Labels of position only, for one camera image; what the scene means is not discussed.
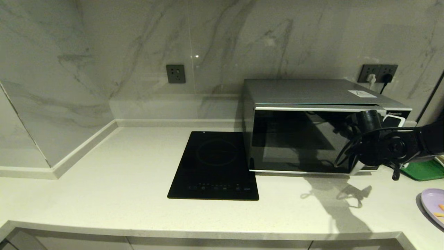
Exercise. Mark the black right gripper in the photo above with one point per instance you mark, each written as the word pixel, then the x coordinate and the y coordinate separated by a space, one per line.
pixel 385 149

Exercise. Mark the purple plate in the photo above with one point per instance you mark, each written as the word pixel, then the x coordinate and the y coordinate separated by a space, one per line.
pixel 430 201

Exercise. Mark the black glass microwave door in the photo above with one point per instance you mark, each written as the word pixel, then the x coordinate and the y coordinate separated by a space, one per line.
pixel 295 139

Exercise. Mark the silver microwave oven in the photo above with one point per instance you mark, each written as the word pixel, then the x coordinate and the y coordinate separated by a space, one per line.
pixel 305 91

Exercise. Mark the green plastic tray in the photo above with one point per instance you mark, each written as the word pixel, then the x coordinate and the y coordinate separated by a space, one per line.
pixel 423 171

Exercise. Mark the cream power strip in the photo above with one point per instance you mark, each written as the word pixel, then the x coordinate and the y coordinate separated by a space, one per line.
pixel 440 160

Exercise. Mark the white paper label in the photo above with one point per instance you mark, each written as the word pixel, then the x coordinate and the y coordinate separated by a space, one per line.
pixel 362 93

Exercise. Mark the white power plug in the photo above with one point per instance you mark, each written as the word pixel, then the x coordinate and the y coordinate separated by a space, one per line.
pixel 371 80

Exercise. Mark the black power plug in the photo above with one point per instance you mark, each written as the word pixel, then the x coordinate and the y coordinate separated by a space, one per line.
pixel 387 77

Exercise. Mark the grey cabinet front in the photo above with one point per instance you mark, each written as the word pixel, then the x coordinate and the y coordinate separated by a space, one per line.
pixel 350 246
pixel 69 243
pixel 208 245

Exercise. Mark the black induction cooktop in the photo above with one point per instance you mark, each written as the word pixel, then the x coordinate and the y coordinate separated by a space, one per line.
pixel 213 166

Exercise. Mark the black cylindrical wrist camera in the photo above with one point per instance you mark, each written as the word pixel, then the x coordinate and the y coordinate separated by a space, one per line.
pixel 368 119

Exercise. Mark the grey double wall socket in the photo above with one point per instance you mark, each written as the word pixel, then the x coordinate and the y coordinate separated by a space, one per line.
pixel 366 69

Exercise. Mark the grey single wall socket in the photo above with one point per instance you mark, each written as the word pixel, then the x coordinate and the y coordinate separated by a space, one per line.
pixel 175 74

